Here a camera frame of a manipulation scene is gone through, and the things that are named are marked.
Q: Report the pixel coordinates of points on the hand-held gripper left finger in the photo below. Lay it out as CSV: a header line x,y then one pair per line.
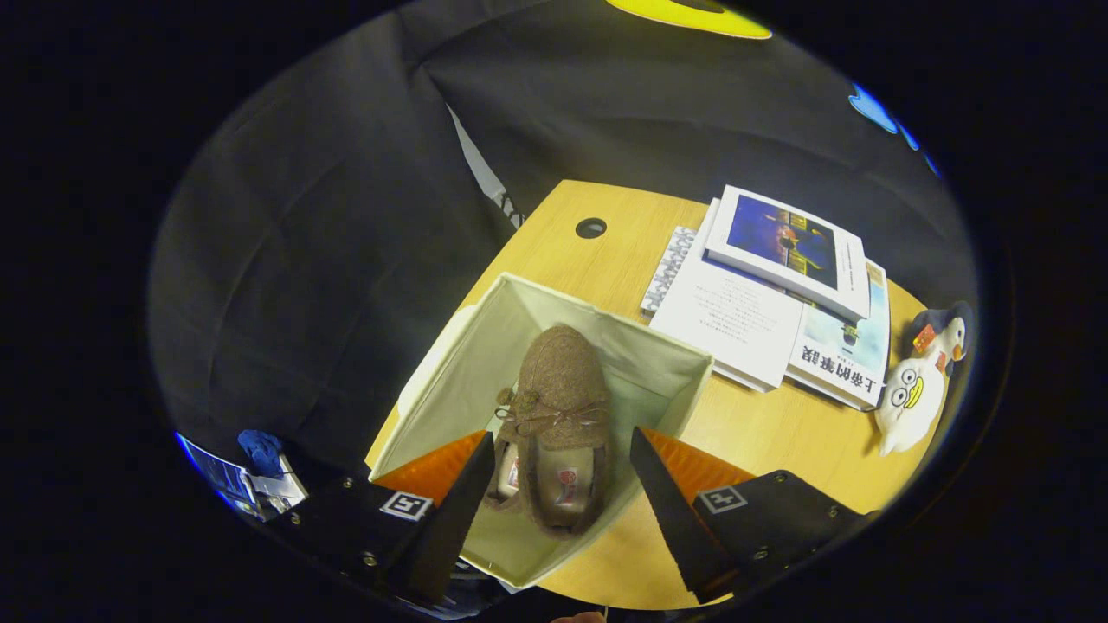
x,y
446,528

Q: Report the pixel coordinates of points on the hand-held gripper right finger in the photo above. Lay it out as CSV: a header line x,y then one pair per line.
x,y
679,528

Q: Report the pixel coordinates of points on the brown fuzzy shoe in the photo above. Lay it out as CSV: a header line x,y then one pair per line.
x,y
558,372
506,476

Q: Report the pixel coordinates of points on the green fabric storage box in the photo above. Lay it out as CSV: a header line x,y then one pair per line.
x,y
537,303

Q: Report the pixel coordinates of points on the white paper sheets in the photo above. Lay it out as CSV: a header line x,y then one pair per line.
x,y
277,491

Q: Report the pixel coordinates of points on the blue cloth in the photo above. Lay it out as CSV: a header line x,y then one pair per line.
x,y
260,450

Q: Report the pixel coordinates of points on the white book with text cover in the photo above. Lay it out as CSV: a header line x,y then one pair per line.
x,y
727,320

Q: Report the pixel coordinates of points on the speckled black white notebook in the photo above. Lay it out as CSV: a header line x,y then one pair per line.
x,y
668,272

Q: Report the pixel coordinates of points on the white plush duck toy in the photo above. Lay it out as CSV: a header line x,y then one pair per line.
x,y
909,402

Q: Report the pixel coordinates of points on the penguin plush toy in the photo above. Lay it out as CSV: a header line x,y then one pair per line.
x,y
948,333

